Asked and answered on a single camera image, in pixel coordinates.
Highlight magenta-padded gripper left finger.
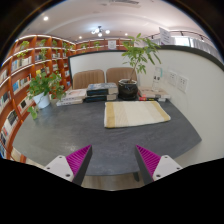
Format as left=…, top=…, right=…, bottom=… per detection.
left=43, top=144, right=94, bottom=187

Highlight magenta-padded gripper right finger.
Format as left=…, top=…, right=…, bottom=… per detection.
left=134, top=144, right=184, bottom=186

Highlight cream and yellow striped towel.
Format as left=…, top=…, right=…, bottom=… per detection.
left=103, top=100, right=172, bottom=129

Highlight white flat book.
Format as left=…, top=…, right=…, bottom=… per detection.
left=55, top=98, right=84, bottom=107

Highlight red and black book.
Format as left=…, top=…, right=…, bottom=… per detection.
left=137, top=95, right=168, bottom=102

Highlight leafy plant in white pot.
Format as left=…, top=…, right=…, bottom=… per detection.
left=26, top=71, right=67, bottom=120

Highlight beige book with calligraphy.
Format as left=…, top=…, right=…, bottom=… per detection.
left=137, top=86, right=171, bottom=100

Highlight dark blue thick book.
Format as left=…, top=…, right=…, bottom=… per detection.
left=83, top=93, right=118, bottom=103

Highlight tall plant in black pot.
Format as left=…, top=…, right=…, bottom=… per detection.
left=117, top=32, right=162, bottom=101

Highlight clear drink bottle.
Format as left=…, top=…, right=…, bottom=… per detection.
left=152, top=66, right=164, bottom=93

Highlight orange bookshelf unit with books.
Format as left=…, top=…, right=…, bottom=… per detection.
left=0, top=34, right=136, bottom=164

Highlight tan upholstered chair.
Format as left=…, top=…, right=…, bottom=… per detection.
left=105, top=66, right=138, bottom=86
left=72, top=69, right=106, bottom=90

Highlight grey window curtain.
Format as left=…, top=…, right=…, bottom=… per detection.
left=189, top=35, right=223, bottom=63

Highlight white standing sign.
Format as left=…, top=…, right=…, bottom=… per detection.
left=158, top=26, right=173, bottom=46

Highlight multi-bulb ceiling lamp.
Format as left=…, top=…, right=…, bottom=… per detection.
left=91, top=25, right=111, bottom=38

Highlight recessed ceiling lights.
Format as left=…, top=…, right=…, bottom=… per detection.
left=41, top=14, right=88, bottom=41

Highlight ceiling air vent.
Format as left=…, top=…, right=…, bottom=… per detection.
left=99, top=0, right=141, bottom=7

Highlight white wall socket plate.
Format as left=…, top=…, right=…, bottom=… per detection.
left=176, top=74, right=190, bottom=94
left=167, top=69, right=179, bottom=87

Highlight black ceiling track rail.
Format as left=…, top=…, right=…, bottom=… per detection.
left=146, top=29, right=214, bottom=43

